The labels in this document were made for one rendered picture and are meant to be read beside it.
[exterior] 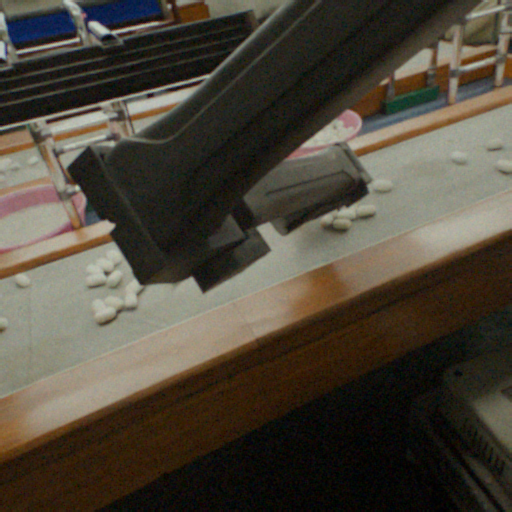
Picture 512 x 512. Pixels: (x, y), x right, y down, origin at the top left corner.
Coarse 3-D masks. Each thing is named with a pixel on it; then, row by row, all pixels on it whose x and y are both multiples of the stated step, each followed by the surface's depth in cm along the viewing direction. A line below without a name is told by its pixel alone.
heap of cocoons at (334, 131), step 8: (336, 120) 129; (328, 128) 126; (336, 128) 129; (344, 128) 124; (352, 128) 123; (320, 136) 123; (328, 136) 121; (336, 136) 120; (344, 136) 120; (304, 144) 120; (312, 144) 119; (320, 144) 118
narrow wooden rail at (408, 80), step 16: (480, 48) 155; (496, 48) 154; (448, 64) 149; (464, 64) 151; (384, 80) 143; (400, 80) 144; (416, 80) 146; (464, 80) 155; (368, 96) 142; (384, 96) 144; (368, 112) 145; (0, 192) 114; (32, 192) 114; (0, 208) 113; (16, 208) 115
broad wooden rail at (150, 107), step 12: (168, 96) 160; (180, 96) 159; (132, 108) 155; (144, 108) 153; (156, 108) 152; (168, 108) 154; (72, 120) 152; (132, 120) 151; (24, 132) 148; (72, 132) 145; (84, 132) 147; (0, 144) 142; (12, 144) 141; (24, 144) 141
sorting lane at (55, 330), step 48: (432, 144) 110; (480, 144) 107; (384, 192) 95; (432, 192) 93; (480, 192) 91; (288, 240) 86; (336, 240) 84; (0, 288) 86; (48, 288) 84; (96, 288) 82; (144, 288) 80; (192, 288) 79; (240, 288) 77; (0, 336) 75; (48, 336) 74; (96, 336) 72; (144, 336) 71; (0, 384) 67
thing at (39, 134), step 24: (96, 24) 75; (0, 48) 69; (120, 48) 68; (0, 72) 63; (96, 120) 87; (120, 120) 88; (48, 144) 86; (48, 168) 87; (72, 192) 91; (72, 216) 94
